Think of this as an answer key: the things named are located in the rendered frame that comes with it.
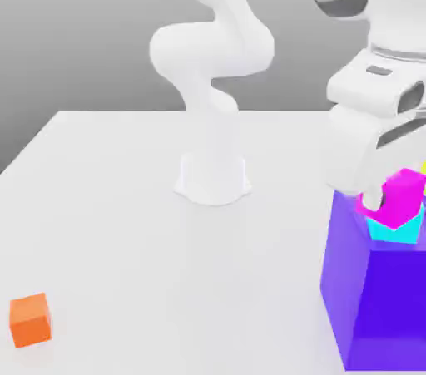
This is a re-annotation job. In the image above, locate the large purple box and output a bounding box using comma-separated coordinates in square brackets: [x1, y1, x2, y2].
[319, 190, 426, 373]

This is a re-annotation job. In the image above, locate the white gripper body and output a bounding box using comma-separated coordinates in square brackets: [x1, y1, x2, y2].
[326, 103, 426, 197]

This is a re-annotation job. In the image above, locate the small orange cube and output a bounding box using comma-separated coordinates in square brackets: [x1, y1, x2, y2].
[8, 292, 53, 349]

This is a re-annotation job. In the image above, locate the small cyan cube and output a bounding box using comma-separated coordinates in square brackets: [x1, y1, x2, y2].
[365, 204, 426, 245]

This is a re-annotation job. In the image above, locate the small magenta cube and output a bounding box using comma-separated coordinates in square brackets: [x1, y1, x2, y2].
[354, 167, 426, 232]

